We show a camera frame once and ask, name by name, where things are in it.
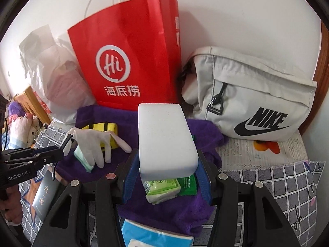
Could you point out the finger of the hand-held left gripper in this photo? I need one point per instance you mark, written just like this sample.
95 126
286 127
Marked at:
48 154

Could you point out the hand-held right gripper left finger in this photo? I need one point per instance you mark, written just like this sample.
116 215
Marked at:
128 180

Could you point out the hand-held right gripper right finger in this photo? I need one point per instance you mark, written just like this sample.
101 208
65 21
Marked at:
205 182

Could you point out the dark green wipes packet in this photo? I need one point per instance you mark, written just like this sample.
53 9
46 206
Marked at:
187 185

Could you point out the mint green cloth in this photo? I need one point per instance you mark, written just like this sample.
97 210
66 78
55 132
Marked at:
82 159

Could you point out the light green wipes packet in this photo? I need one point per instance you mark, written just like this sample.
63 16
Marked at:
162 190

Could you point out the white glove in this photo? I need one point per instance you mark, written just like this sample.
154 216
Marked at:
90 144

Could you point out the white sponge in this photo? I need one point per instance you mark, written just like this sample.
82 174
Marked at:
164 139

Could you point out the person's left hand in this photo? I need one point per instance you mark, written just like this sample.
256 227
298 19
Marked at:
12 205

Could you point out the floral pastel quilt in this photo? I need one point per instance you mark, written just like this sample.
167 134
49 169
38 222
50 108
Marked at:
20 128

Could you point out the dark green tea box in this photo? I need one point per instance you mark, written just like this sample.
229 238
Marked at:
46 198

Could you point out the white cartoon print sheet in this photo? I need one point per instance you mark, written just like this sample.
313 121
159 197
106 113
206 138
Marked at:
244 154

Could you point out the purple towel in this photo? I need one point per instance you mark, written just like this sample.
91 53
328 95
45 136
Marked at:
167 211

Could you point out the blue tissue pack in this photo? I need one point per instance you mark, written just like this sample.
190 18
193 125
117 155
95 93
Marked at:
149 231

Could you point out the purple plush toy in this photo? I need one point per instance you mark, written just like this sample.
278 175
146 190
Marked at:
15 108

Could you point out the wooden headboard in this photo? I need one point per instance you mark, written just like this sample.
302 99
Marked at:
30 95

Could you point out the grey checked blanket with stars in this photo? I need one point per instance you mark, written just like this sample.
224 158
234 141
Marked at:
282 185

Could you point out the white plastic shopping bag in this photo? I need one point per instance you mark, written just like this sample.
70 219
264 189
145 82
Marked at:
51 64

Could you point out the grey waist bag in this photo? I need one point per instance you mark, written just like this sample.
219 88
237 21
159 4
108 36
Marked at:
244 87

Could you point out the red paper bag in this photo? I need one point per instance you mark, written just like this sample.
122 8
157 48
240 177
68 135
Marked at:
123 30

